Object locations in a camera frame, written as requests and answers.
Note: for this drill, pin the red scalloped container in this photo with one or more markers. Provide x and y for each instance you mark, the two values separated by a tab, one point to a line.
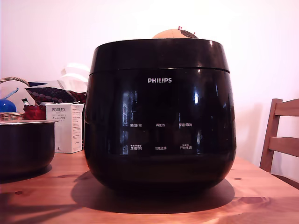
35	113

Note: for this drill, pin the white Porlex cardboard box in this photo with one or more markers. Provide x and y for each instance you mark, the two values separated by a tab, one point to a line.
59	130

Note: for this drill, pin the black Philips rice cooker body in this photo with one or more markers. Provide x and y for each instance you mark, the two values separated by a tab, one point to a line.
161	163

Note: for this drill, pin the blue ribbon strip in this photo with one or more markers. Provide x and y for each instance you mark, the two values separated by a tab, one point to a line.
11	93

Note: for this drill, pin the black rice cooker lid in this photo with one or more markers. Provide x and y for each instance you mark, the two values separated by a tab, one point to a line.
158	54

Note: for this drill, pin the tan cork globe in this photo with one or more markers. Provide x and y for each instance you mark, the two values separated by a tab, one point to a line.
170	34

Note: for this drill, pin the blue ball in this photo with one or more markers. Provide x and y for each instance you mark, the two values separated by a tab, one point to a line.
7	106

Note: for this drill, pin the wooden chair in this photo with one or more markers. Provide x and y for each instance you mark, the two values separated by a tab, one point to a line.
278	140

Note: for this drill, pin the dark patterned red cushion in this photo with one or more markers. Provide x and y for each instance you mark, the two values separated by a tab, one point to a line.
53	94

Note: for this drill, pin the woven wicker basket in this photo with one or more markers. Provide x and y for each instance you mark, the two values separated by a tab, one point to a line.
11	116

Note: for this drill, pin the black inner cooking pot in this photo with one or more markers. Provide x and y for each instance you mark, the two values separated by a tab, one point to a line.
25	149

